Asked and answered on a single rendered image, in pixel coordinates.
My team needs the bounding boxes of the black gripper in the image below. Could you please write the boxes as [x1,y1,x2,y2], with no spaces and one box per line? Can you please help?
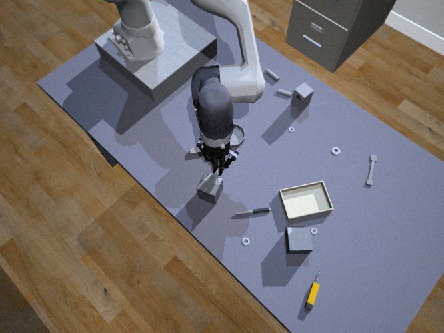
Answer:
[196,138,239,176]

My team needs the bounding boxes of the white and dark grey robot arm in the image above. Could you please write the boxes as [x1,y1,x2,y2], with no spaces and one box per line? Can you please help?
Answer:
[104,0,265,149]

